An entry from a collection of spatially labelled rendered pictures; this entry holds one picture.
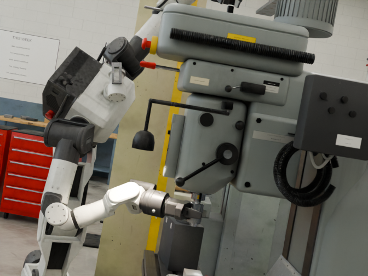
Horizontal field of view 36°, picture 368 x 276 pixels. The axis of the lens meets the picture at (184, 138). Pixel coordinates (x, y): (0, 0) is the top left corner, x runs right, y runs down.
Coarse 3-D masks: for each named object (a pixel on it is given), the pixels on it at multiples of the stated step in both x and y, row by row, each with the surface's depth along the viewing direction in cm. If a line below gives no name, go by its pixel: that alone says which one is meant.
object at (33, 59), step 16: (0, 32) 1048; (16, 32) 1051; (0, 48) 1050; (16, 48) 1053; (32, 48) 1055; (48, 48) 1058; (0, 64) 1052; (16, 64) 1055; (32, 64) 1057; (48, 64) 1060; (16, 80) 1057; (32, 80) 1059
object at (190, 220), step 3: (189, 207) 188; (192, 207) 187; (195, 207) 187; (198, 207) 187; (201, 207) 187; (198, 210) 187; (201, 210) 187; (189, 219) 187; (192, 219) 187; (195, 219) 187; (198, 219) 187; (201, 219) 188; (189, 222) 187; (192, 222) 187; (195, 222) 187; (198, 222) 187
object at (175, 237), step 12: (168, 216) 232; (168, 228) 228; (180, 228) 219; (192, 228) 220; (168, 240) 225; (180, 240) 219; (192, 240) 220; (168, 252) 222; (180, 252) 219; (192, 252) 220; (168, 264) 219; (180, 264) 220; (192, 264) 221
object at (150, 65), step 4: (140, 64) 193; (144, 64) 193; (148, 64) 193; (152, 64) 193; (152, 68) 194; (160, 68) 194; (164, 68) 194; (168, 68) 194; (172, 68) 194; (176, 68) 195
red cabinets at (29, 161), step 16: (0, 128) 629; (16, 128) 671; (0, 144) 630; (16, 144) 627; (32, 144) 626; (0, 160) 631; (16, 160) 629; (32, 160) 627; (48, 160) 626; (80, 160) 671; (0, 176) 633; (16, 176) 628; (32, 176) 628; (0, 192) 645; (16, 192) 629; (32, 192) 628; (0, 208) 632; (16, 208) 630; (32, 208) 629
